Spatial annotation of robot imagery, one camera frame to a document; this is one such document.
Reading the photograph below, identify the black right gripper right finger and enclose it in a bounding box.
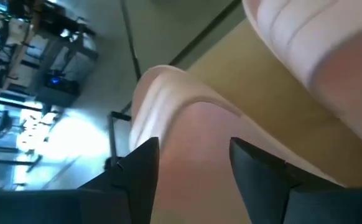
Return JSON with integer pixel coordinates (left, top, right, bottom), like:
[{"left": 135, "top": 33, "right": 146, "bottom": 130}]
[{"left": 230, "top": 137, "right": 345, "bottom": 224}]

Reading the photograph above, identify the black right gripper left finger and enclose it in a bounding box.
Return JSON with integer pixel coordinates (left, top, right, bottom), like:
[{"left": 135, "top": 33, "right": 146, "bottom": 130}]
[{"left": 78, "top": 136, "right": 160, "bottom": 224}]

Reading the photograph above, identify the pink slide sandal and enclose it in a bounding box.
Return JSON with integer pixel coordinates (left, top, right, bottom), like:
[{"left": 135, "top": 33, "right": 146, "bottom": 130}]
[
  {"left": 128, "top": 64, "right": 346, "bottom": 224},
  {"left": 241, "top": 0, "right": 362, "bottom": 159}
]

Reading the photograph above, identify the dark side stand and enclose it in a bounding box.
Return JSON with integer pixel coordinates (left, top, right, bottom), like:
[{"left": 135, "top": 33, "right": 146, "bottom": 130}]
[{"left": 33, "top": 85, "right": 78, "bottom": 108}]

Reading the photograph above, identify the black box with blue light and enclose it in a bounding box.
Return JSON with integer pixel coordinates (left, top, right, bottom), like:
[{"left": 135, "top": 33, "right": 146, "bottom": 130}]
[{"left": 44, "top": 72, "right": 81, "bottom": 96}]

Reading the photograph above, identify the black metal table frame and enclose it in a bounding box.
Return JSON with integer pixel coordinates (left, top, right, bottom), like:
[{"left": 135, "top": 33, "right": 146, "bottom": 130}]
[{"left": 104, "top": 110, "right": 132, "bottom": 170}]

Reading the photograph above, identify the wooden shelf black metal frame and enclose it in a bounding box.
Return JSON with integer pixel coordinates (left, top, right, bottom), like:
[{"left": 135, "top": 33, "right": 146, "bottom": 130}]
[{"left": 185, "top": 17, "right": 362, "bottom": 190}]

